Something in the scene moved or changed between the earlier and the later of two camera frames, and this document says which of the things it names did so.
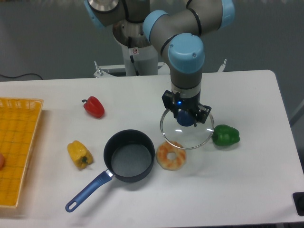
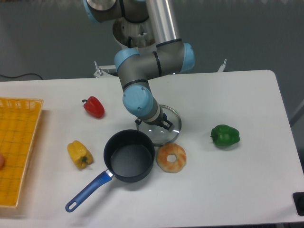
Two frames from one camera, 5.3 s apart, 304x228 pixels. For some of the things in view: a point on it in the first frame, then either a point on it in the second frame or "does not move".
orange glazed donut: [171, 147] does not move
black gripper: [174, 101] to [159, 118]
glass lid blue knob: [190, 137] to [160, 135]
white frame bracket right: [221, 70] does not move
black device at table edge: [299, 200] does not move
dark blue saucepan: [129, 156] does not move
